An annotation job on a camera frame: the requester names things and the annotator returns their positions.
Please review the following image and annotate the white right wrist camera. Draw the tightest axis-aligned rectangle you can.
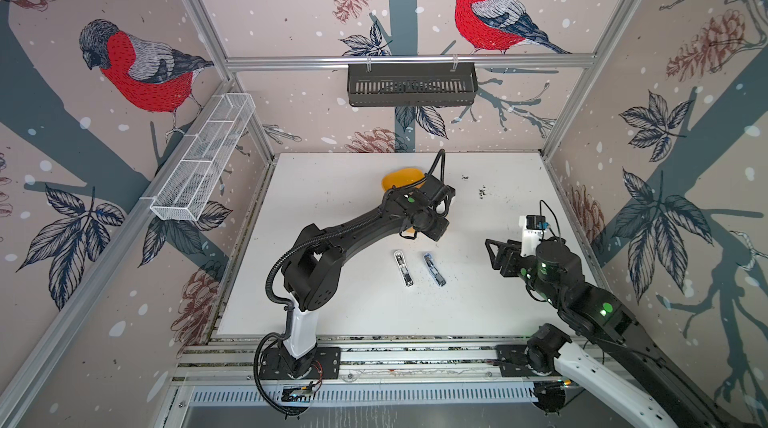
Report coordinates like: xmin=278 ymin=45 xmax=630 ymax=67
xmin=519 ymin=215 xmax=549 ymax=257

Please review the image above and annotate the black wire basket shelf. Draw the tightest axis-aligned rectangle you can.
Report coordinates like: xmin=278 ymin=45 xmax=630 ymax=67
xmin=347 ymin=63 xmax=478 ymax=108

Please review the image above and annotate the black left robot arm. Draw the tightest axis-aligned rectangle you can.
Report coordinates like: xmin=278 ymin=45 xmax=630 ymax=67
xmin=265 ymin=173 xmax=456 ymax=378

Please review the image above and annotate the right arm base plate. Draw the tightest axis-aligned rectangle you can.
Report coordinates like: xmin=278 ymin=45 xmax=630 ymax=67
xmin=493 ymin=344 xmax=548 ymax=378

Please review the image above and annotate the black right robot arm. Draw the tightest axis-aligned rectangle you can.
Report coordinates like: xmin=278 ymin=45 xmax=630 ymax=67
xmin=485 ymin=237 xmax=743 ymax=427

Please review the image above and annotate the aluminium mounting rail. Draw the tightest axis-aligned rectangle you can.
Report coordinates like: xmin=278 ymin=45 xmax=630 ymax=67
xmin=170 ymin=337 xmax=630 ymax=410

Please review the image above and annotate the yellow plastic tray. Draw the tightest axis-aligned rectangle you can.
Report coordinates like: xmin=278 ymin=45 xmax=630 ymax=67
xmin=382 ymin=167 xmax=428 ymax=237

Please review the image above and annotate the white stapler top part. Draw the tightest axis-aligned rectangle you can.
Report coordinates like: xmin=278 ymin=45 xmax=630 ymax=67
xmin=393 ymin=250 xmax=414 ymax=287

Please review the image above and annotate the white wire mesh shelf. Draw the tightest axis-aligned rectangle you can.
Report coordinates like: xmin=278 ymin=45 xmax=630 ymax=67
xmin=150 ymin=93 xmax=255 ymax=221

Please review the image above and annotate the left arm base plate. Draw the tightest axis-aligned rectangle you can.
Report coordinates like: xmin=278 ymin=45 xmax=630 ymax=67
xmin=255 ymin=346 xmax=341 ymax=381

